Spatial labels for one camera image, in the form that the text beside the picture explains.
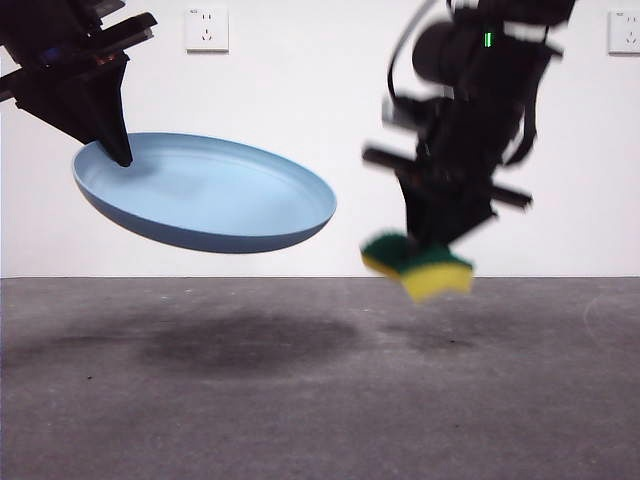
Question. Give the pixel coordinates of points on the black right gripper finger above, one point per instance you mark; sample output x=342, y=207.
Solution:
x=462, y=220
x=422, y=220

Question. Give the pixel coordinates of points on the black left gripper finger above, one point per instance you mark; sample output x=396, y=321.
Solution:
x=114, y=120
x=65, y=110

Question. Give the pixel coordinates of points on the yellow green scouring sponge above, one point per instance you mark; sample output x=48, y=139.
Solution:
x=435, y=285

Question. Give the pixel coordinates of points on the light blue round plate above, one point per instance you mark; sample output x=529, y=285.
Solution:
x=225, y=200

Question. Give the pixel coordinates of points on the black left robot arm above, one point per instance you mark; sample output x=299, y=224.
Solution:
x=55, y=55

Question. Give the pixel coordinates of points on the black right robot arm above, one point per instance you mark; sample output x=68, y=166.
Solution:
x=480, y=100

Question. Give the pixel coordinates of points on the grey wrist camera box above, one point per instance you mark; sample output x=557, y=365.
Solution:
x=402, y=112

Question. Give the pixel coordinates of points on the white wall socket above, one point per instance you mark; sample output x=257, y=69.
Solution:
x=207, y=30
x=625, y=32

